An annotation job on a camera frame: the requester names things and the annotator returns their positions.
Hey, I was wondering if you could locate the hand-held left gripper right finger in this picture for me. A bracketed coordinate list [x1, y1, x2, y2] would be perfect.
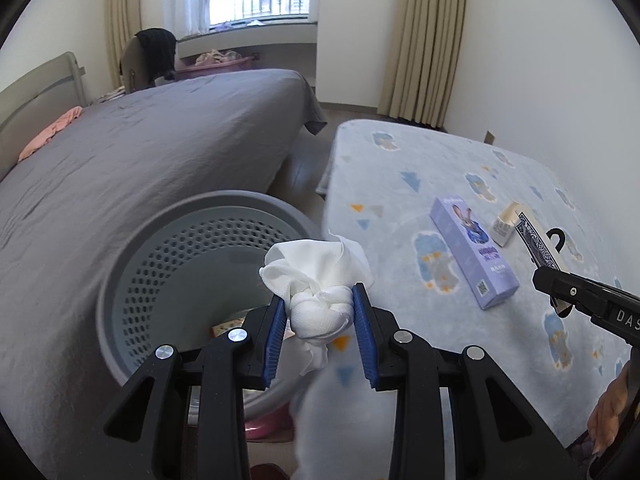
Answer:
[351, 282, 571, 480]

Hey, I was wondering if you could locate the red and cream snack wrapper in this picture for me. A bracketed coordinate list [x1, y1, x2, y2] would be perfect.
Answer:
[211, 317, 248, 338]

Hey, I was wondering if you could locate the beige curtain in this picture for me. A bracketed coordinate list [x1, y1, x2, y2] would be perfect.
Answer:
[105, 0, 143, 91]
[377, 0, 471, 128]

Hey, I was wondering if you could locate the pink plastic basin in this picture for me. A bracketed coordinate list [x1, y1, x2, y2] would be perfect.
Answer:
[242, 400, 293, 441]

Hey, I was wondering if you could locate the person's right hand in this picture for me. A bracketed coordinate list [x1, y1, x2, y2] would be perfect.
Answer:
[586, 360, 640, 461]

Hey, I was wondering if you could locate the pink cloth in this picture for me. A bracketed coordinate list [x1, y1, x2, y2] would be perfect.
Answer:
[17, 106, 83, 163]

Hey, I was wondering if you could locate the white drink carton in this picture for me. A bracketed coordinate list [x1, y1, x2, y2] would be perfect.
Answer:
[491, 202, 522, 248]

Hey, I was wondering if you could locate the brown chair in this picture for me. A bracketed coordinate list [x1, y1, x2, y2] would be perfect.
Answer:
[120, 35, 151, 93]

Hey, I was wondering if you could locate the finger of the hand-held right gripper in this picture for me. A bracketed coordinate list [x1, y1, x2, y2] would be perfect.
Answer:
[531, 266, 606, 318]

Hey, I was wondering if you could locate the pink laundry basket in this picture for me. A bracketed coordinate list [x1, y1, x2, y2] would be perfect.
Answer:
[176, 55, 253, 81]

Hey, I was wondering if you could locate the grey bed headboard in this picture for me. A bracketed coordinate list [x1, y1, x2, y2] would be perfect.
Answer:
[0, 51, 83, 181]

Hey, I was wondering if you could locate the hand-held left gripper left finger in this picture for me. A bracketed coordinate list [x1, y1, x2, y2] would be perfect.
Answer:
[102, 294, 287, 480]

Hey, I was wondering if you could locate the bed with grey sheet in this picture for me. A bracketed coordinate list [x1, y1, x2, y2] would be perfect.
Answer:
[0, 67, 328, 480]

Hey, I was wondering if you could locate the pile of pale clothes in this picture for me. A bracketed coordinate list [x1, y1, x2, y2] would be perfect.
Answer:
[195, 49, 241, 65]

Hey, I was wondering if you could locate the knotted white cloth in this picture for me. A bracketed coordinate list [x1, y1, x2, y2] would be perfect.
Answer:
[259, 230, 376, 376]

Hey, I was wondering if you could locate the blue patterned card box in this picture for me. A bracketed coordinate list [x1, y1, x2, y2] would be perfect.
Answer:
[515, 211, 576, 318]

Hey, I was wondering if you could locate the dark clothing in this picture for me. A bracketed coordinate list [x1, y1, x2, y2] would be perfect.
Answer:
[134, 27, 178, 81]

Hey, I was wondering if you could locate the grey perforated plastic basket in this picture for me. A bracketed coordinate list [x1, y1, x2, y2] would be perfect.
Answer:
[96, 190, 326, 413]

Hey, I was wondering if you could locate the purple rectangular box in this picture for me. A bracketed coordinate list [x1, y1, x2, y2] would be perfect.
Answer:
[430, 196, 521, 311]

